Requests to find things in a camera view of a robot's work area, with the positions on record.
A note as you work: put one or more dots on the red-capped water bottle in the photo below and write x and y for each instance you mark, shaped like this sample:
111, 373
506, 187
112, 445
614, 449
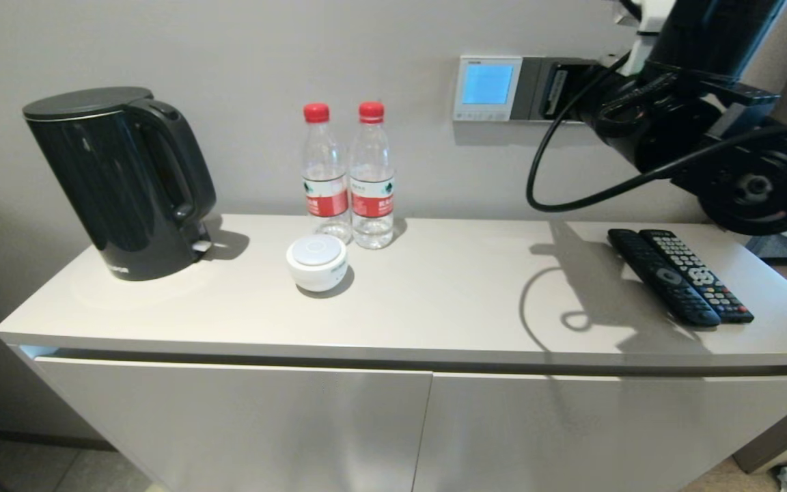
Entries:
325, 198
371, 198

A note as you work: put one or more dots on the black electric kettle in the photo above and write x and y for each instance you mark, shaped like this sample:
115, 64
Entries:
121, 198

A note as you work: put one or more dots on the black remote control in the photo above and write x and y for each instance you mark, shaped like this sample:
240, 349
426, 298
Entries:
701, 273
663, 277

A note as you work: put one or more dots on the white round puck device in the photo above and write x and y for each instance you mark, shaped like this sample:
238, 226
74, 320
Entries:
316, 263

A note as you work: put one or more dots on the grey sideboard cabinet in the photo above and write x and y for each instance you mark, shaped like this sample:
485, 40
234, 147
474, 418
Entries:
400, 301

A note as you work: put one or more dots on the grey cabinet door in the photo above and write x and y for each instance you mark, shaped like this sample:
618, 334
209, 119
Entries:
229, 430
605, 437

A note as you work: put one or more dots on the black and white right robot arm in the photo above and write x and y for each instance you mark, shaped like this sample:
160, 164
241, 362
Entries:
708, 34

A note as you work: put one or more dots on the grey three-rocker switch panel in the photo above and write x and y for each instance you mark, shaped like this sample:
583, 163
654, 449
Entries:
533, 92

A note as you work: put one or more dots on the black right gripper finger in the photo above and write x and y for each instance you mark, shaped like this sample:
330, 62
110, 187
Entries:
581, 92
549, 92

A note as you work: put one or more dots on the wall thermostat blue display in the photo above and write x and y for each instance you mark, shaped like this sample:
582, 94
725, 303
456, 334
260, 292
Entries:
486, 85

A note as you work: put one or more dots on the dark brown baseboard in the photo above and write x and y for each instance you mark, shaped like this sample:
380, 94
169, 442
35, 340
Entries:
24, 437

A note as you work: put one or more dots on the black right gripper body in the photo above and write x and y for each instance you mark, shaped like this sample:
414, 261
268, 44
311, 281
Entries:
604, 102

